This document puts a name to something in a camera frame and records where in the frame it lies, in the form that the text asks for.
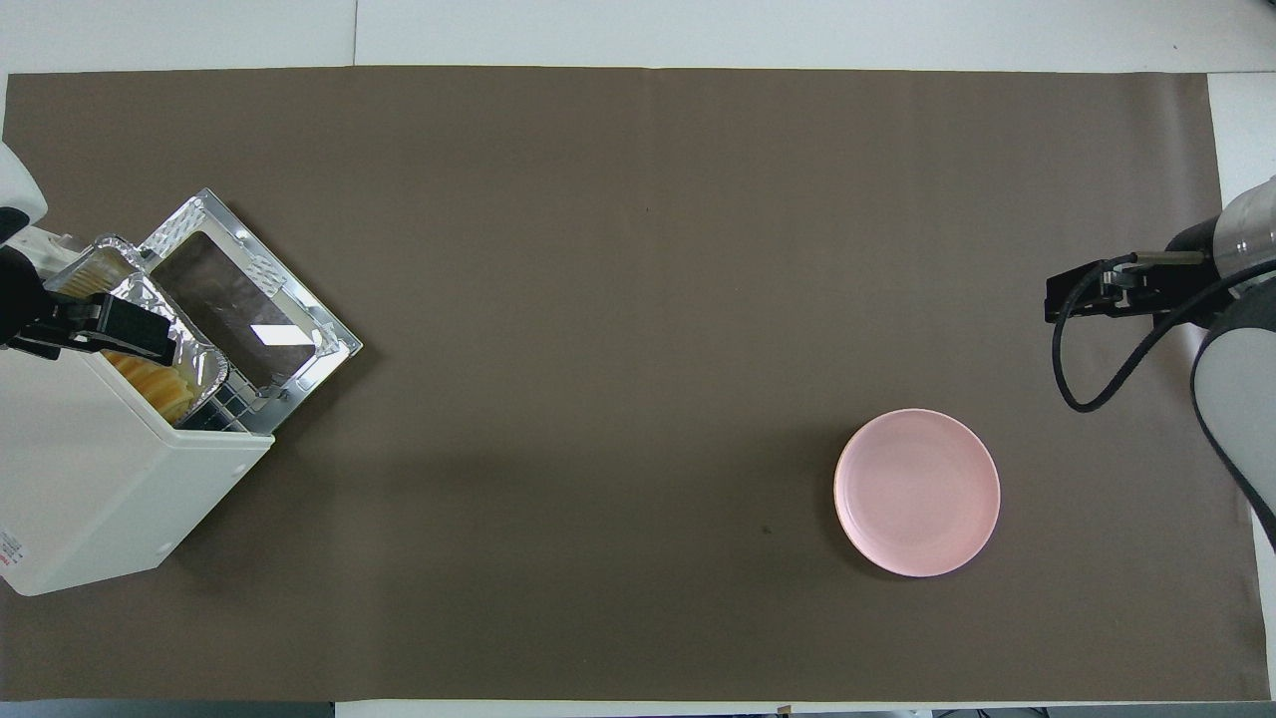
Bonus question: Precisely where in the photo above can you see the pink round plate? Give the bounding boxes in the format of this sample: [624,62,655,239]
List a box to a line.
[833,409,1002,578]

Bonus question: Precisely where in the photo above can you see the metal oven wire rack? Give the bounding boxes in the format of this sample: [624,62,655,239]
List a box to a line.
[179,384,272,436]

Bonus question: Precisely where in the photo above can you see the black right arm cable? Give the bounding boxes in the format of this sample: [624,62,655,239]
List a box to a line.
[1052,252,1276,414]

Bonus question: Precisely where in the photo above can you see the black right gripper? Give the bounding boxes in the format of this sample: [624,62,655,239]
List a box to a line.
[1045,217,1225,330]

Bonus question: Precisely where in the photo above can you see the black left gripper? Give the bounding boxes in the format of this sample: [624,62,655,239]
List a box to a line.
[0,247,181,366]

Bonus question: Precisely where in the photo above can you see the sliced yellow bread loaf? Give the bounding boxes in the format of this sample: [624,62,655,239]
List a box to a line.
[55,249,198,425]

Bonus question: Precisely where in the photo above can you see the cream white toaster oven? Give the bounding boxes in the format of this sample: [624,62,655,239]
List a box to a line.
[0,214,276,597]

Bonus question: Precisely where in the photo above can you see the aluminium foil tray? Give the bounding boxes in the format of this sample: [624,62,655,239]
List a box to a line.
[45,234,231,428]

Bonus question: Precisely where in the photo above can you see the brown table mat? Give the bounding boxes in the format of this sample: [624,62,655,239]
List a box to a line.
[0,66,1272,702]

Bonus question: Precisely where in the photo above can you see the glass metal oven door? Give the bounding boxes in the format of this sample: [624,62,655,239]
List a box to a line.
[135,187,363,436]

